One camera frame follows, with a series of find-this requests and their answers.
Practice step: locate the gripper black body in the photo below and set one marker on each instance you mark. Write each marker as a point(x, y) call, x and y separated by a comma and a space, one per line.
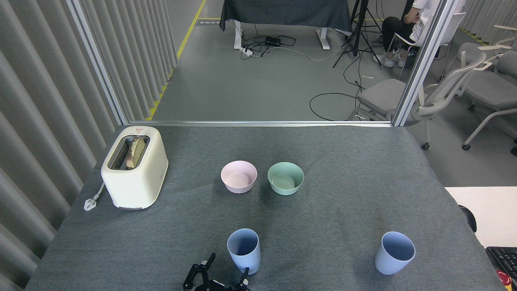
point(224, 288)

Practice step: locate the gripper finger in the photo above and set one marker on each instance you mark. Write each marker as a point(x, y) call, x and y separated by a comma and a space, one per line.
point(202, 270)
point(244, 279)

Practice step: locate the blue plastic cup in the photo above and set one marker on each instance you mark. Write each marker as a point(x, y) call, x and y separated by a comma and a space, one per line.
point(387, 262)
point(247, 258)

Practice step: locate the pink bowl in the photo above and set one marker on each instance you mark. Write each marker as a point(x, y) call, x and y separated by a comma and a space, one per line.
point(238, 186)

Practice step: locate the green bowl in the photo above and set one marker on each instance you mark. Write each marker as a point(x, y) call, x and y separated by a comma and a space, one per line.
point(282, 189)

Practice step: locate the grey felt table cover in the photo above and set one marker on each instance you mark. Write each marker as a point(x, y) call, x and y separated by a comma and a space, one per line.
point(323, 218)

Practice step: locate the cream white toaster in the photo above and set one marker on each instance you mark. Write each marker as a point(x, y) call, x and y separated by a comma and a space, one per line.
point(137, 186)

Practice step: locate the toasted bread slice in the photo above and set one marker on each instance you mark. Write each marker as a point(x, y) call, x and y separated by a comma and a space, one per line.
point(137, 151)

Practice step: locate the white power strip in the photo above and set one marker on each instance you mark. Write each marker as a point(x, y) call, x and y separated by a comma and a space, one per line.
point(246, 51)

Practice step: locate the black rounded object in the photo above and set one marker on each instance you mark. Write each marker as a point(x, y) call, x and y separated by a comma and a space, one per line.
point(469, 218)

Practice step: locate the white table leg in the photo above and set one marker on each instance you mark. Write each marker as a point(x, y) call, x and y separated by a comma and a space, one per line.
point(238, 36)
point(322, 39)

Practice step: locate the black power adapter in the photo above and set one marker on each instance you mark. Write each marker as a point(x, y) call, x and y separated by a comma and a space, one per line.
point(273, 41)

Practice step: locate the white side table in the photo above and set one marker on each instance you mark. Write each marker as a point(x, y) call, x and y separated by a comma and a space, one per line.
point(492, 210)

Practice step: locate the red round button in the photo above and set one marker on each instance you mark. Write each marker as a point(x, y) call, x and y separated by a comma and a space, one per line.
point(504, 279)

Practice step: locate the black keyboard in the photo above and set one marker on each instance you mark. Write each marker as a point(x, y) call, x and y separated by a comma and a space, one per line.
point(505, 258)

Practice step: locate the black tripod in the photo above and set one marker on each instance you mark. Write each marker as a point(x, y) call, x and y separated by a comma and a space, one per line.
point(355, 36)

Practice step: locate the dark table cloth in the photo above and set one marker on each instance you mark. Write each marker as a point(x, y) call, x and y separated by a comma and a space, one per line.
point(282, 12)

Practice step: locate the white plastic chair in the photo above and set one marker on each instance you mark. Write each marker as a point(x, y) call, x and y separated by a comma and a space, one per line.
point(408, 41)

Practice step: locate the person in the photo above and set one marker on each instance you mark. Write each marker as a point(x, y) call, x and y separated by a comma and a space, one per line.
point(398, 30)

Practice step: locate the silver aluminium rail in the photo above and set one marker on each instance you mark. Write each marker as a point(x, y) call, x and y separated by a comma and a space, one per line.
point(258, 123)

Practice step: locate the grey office chair white frame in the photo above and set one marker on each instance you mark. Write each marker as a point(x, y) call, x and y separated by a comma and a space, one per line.
point(381, 95)
point(490, 91)
point(470, 49)

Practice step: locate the silver aluminium post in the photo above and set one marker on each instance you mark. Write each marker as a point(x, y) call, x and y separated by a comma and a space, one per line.
point(424, 60)
point(99, 64)

